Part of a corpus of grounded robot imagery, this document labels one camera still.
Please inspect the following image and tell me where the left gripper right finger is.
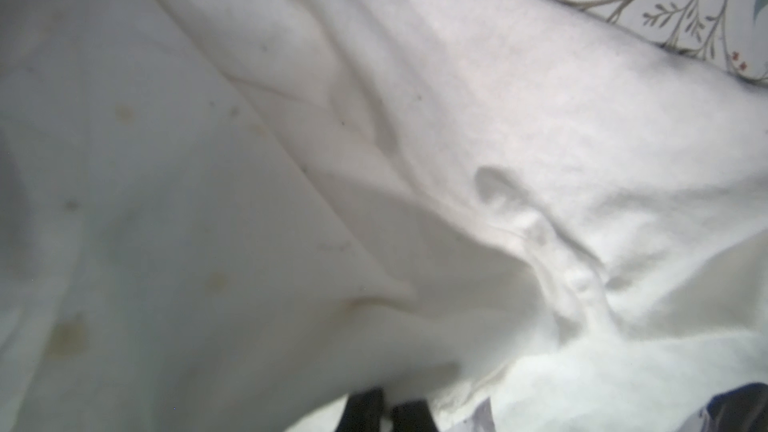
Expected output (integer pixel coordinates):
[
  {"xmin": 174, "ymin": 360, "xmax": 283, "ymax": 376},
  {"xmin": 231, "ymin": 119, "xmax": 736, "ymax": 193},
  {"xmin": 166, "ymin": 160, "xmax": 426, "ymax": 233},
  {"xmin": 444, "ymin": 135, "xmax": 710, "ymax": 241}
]
[{"xmin": 391, "ymin": 399, "xmax": 439, "ymax": 432}]

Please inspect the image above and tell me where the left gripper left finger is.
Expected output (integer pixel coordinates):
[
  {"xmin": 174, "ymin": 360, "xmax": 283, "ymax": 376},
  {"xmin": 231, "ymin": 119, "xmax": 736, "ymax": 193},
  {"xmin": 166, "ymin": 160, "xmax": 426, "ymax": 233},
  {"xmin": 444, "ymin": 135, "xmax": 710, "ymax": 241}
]
[{"xmin": 335, "ymin": 388, "xmax": 385, "ymax": 432}]

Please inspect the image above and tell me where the white printed t shirt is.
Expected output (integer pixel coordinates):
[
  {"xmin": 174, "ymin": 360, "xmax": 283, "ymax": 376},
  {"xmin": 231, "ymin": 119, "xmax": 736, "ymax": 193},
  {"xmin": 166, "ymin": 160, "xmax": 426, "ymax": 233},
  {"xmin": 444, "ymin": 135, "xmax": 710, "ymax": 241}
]
[{"xmin": 1, "ymin": 0, "xmax": 767, "ymax": 431}]

